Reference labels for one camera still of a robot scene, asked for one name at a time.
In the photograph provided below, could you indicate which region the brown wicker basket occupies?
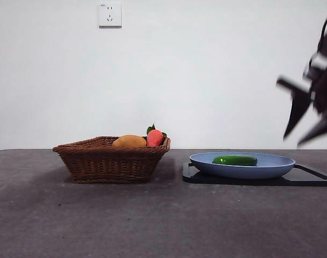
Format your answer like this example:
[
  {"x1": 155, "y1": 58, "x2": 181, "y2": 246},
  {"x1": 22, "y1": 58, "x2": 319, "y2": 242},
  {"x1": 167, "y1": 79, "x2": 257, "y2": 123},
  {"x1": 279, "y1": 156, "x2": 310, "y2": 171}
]
[{"x1": 52, "y1": 136, "x2": 171, "y2": 184}]

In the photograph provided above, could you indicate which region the orange-red carrot with leaves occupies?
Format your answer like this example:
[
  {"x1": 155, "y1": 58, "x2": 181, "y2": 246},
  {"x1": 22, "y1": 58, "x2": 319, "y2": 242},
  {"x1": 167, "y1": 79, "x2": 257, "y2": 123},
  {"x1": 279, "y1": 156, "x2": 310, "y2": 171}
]
[{"x1": 146, "y1": 123, "x2": 168, "y2": 147}]

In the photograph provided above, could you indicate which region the blue round plate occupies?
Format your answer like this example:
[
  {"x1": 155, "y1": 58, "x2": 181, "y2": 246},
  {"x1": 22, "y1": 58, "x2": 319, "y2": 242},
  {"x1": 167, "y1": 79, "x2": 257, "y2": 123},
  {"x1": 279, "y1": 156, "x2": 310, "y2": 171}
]
[{"x1": 189, "y1": 152, "x2": 296, "y2": 180}]

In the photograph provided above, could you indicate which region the green pepper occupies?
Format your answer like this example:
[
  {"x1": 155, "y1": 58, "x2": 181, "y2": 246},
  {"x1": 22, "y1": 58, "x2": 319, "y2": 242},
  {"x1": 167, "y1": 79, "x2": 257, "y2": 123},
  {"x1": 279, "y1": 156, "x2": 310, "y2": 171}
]
[{"x1": 212, "y1": 155, "x2": 258, "y2": 167}]

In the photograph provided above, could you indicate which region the white wall socket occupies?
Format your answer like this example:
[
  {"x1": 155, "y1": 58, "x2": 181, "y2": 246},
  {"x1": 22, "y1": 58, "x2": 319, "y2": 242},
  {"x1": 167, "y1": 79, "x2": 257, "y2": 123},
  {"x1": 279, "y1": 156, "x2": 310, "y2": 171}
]
[{"x1": 98, "y1": 3, "x2": 122, "y2": 28}]

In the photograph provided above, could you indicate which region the yellow-brown potato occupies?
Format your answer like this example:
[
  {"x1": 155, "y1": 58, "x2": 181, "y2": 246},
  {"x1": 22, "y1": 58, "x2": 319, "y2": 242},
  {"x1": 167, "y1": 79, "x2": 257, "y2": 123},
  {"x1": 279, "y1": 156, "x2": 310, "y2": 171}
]
[{"x1": 112, "y1": 134, "x2": 148, "y2": 148}]

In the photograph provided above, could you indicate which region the black flat tray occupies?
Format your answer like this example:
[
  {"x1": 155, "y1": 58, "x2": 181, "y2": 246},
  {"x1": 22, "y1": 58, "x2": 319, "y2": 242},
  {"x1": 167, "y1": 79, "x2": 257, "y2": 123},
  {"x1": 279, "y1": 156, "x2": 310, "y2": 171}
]
[{"x1": 181, "y1": 162, "x2": 327, "y2": 188}]

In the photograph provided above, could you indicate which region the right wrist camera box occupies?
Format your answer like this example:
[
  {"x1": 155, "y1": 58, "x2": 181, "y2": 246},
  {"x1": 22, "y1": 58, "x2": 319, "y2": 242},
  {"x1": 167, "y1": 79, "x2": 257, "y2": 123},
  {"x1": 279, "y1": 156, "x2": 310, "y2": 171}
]
[{"x1": 304, "y1": 53, "x2": 327, "y2": 80}]

